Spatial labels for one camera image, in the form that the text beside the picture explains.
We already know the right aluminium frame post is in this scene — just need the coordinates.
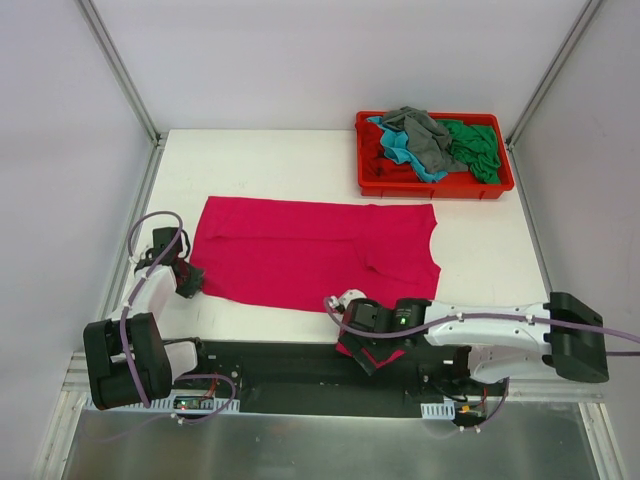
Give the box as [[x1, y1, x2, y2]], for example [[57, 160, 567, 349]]
[[504, 0, 604, 149]]

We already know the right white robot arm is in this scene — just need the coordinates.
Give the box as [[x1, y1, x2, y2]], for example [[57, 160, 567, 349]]
[[324, 290, 609, 395]]

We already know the left aluminium frame post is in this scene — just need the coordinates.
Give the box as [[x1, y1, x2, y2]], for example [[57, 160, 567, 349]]
[[77, 0, 164, 146]]

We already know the red plastic bin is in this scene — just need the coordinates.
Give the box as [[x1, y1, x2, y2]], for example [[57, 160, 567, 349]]
[[355, 111, 515, 200]]

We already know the teal t shirt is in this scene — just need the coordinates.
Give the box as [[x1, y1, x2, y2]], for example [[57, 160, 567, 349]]
[[365, 116, 448, 183]]

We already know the magenta t shirt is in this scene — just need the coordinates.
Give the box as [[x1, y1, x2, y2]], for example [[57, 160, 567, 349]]
[[189, 195, 442, 371]]

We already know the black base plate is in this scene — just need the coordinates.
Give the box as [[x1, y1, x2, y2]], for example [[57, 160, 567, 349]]
[[97, 338, 516, 416]]

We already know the aluminium frame post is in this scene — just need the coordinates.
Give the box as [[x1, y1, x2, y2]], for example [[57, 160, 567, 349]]
[[77, 0, 164, 146], [504, 0, 604, 149]]

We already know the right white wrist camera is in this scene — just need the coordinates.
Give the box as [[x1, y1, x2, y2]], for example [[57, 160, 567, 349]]
[[331, 289, 367, 314]]

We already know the right white cable duct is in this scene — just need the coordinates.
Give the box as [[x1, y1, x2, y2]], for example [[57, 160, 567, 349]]
[[420, 399, 456, 421]]

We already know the white cable duct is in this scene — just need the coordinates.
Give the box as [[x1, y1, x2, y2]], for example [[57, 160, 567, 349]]
[[111, 394, 240, 415], [420, 399, 456, 421]]

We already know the red t shirt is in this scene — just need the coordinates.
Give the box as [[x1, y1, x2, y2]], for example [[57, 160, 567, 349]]
[[356, 120, 420, 183]]

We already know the green t shirt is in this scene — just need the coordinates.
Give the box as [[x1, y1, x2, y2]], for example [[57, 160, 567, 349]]
[[439, 119, 502, 185]]

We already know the grey t shirt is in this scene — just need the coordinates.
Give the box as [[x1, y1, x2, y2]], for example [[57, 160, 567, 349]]
[[381, 106, 469, 175]]

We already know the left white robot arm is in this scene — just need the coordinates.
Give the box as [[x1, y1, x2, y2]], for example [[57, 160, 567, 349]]
[[83, 227, 212, 410]]

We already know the left white cable duct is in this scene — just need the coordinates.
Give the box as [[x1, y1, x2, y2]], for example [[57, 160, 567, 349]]
[[111, 394, 240, 415]]

